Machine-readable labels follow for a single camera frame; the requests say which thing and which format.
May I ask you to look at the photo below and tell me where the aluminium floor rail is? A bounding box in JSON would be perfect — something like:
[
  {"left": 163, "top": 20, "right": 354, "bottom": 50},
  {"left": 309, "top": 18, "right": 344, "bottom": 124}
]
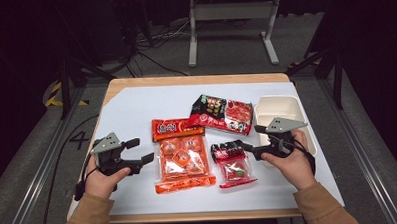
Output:
[
  {"left": 0, "top": 85, "right": 92, "bottom": 224},
  {"left": 318, "top": 74, "right": 397, "bottom": 224}
]

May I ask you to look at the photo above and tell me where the large orange food packet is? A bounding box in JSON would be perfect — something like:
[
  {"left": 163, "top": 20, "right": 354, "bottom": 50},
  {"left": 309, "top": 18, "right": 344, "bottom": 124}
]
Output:
[{"left": 151, "top": 116, "right": 217, "bottom": 196}]

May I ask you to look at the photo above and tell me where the white plastic box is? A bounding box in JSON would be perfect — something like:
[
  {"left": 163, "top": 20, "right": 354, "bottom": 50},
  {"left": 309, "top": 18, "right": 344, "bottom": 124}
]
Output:
[{"left": 253, "top": 93, "right": 318, "bottom": 168}]

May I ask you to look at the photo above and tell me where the yellow black hazard tape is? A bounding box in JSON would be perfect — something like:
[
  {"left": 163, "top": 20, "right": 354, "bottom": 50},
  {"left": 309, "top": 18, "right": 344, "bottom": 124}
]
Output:
[{"left": 43, "top": 80, "right": 89, "bottom": 108}]

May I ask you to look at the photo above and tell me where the thin black floor cable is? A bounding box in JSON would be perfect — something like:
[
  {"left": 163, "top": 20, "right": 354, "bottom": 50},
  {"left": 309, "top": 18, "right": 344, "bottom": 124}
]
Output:
[{"left": 36, "top": 113, "right": 103, "bottom": 224}]

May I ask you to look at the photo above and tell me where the person's right hand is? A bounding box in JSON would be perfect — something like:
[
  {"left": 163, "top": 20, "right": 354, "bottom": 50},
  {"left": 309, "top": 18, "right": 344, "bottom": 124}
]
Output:
[{"left": 259, "top": 128, "right": 317, "bottom": 193}]

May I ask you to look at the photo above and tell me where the black and red food packet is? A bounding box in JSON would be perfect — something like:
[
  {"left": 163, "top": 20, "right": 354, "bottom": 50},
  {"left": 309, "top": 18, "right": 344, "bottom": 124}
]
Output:
[{"left": 186, "top": 92, "right": 255, "bottom": 138}]

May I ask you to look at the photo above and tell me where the person's left hand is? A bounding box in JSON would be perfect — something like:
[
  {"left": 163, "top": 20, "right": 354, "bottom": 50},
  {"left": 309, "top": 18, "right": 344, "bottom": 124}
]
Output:
[{"left": 82, "top": 153, "right": 132, "bottom": 201}]

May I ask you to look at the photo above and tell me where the black left gripper strap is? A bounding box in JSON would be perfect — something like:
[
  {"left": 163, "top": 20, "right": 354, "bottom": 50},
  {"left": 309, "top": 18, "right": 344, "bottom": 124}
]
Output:
[{"left": 72, "top": 151, "right": 102, "bottom": 202}]

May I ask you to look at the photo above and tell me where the grey metal stand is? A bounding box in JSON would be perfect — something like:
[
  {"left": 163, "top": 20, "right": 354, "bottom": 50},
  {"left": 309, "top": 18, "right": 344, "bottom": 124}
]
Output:
[{"left": 186, "top": 0, "right": 284, "bottom": 68}]

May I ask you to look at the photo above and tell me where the black tripod stand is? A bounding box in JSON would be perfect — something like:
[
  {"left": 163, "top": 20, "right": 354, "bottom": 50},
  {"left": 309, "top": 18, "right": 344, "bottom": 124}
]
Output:
[
  {"left": 54, "top": 1, "right": 119, "bottom": 121},
  {"left": 282, "top": 20, "right": 348, "bottom": 112}
]

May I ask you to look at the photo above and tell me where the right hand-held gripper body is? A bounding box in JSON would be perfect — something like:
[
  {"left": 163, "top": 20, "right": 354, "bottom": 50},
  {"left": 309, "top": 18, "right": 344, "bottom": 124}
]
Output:
[{"left": 257, "top": 115, "right": 310, "bottom": 160}]

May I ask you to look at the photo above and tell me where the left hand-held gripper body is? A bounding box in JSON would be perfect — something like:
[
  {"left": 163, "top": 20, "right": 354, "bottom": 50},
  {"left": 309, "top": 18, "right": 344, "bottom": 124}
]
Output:
[{"left": 89, "top": 131, "right": 145, "bottom": 179}]

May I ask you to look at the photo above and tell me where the white table mat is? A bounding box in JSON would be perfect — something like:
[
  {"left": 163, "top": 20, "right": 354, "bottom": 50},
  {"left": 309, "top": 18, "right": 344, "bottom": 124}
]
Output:
[{"left": 65, "top": 79, "right": 345, "bottom": 219}]

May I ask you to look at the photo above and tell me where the bundle of floor cables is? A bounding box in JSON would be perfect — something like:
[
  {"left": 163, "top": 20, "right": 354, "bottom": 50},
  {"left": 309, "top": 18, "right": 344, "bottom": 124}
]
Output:
[{"left": 116, "top": 20, "right": 193, "bottom": 79}]

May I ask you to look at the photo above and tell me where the small red snack packet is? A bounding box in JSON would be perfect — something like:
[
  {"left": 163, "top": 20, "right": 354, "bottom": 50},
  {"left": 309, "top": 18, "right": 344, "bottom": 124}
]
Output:
[{"left": 210, "top": 139, "right": 259, "bottom": 190}]

